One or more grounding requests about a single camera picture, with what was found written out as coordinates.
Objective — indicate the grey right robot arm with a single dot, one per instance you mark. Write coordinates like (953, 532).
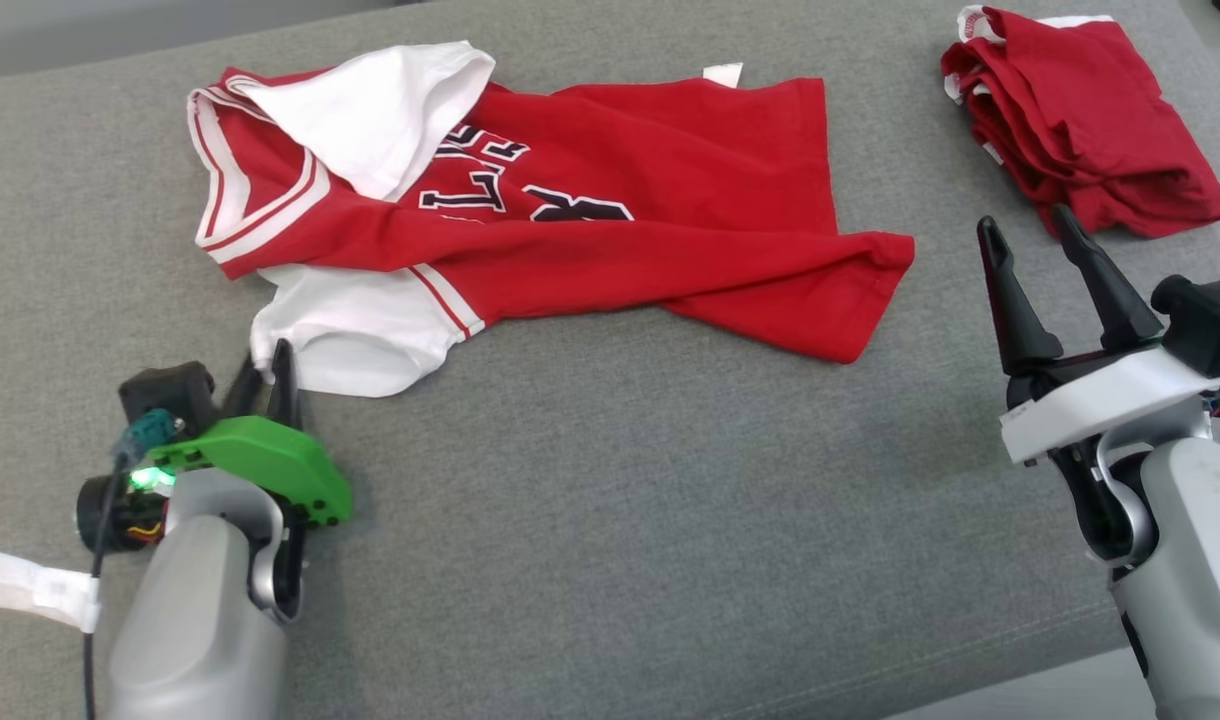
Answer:
(1190, 530)

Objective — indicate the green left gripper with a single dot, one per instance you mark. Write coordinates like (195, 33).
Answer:
(260, 455)

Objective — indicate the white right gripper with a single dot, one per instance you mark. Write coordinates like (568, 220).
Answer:
(1090, 400)

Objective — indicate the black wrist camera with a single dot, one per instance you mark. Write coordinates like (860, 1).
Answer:
(165, 395)
(1205, 315)

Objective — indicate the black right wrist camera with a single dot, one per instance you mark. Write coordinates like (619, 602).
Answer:
(1205, 315)

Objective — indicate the red white basketball jersey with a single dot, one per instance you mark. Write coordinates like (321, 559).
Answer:
(670, 200)

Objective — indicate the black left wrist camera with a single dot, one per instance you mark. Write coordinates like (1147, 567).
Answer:
(165, 395)

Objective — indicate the red garment with white trim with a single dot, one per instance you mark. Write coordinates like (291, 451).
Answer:
(1090, 130)

